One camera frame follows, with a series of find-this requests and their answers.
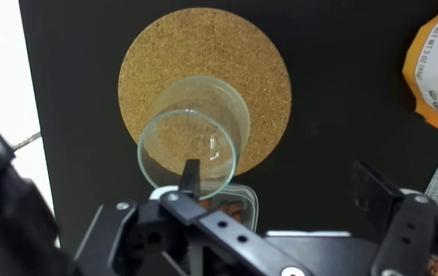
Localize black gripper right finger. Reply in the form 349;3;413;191
352;161;438;276

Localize clear glass cup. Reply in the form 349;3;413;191
136;75;252;200

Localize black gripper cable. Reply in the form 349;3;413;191
0;115;73;276

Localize orange food pouch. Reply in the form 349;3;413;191
401;0;438;144

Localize round cork mat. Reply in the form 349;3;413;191
116;6;294;177

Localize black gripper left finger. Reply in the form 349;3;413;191
73;157;313;276

